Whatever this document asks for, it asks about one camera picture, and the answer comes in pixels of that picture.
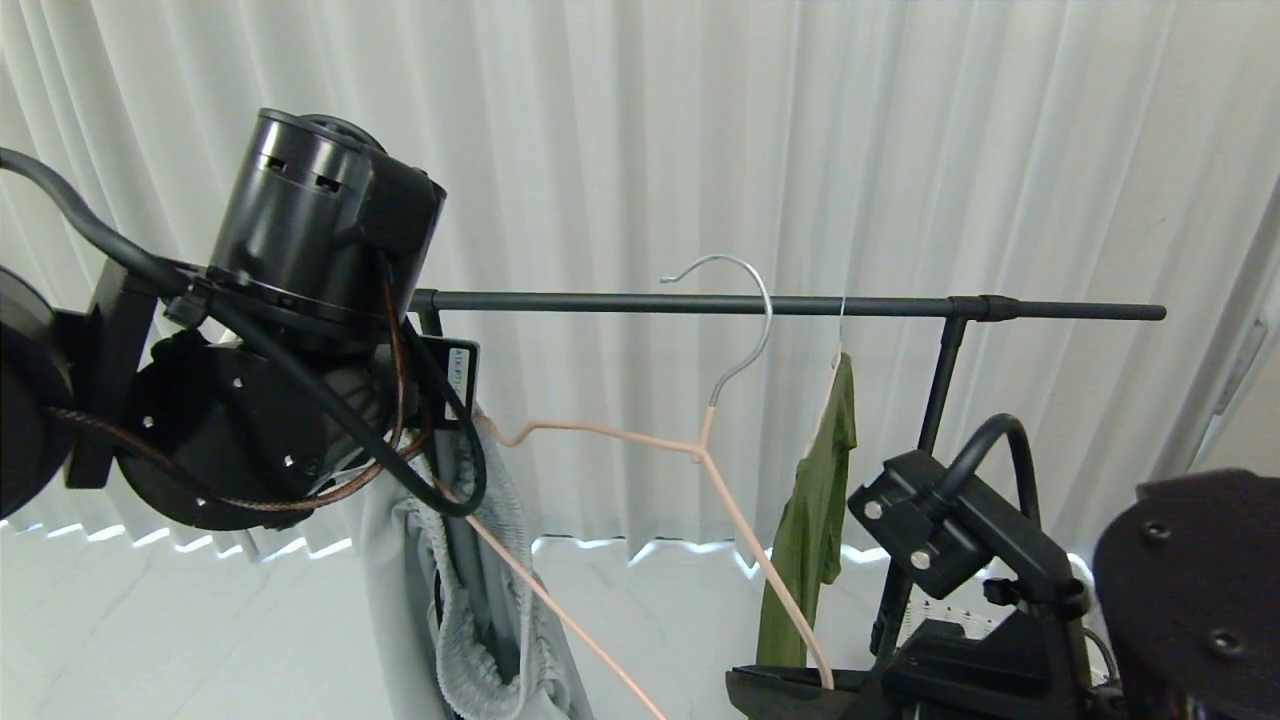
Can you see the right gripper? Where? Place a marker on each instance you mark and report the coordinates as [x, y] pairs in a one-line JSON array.
[[980, 670]]

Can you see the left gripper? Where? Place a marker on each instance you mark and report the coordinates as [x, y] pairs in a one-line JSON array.
[[455, 385]]

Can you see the pale grey shorts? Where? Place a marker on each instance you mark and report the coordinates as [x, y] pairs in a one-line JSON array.
[[400, 600]]

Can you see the green long-sleeved shirt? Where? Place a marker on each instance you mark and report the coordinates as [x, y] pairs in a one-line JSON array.
[[810, 520]]

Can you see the pink clothes hanger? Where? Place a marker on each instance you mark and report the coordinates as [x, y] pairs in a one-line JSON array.
[[706, 430], [841, 325]]

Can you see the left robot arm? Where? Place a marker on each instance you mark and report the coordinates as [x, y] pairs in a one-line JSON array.
[[300, 220]]

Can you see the white laundry basket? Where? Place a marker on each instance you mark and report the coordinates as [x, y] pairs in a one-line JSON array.
[[940, 620]]

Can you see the black clothes rack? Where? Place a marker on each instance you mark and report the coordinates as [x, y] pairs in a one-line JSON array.
[[600, 301]]

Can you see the white curtain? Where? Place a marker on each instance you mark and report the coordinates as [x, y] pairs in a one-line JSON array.
[[700, 150]]

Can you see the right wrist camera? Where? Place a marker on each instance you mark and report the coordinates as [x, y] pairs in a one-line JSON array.
[[950, 530]]

